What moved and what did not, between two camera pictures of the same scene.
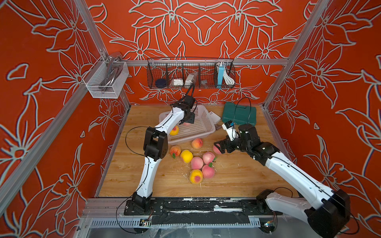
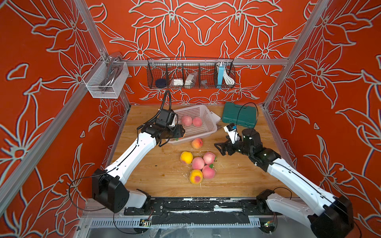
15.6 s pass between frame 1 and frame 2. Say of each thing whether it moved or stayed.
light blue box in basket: stayed
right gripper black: stayed
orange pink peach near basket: stayed
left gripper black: moved
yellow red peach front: stayed
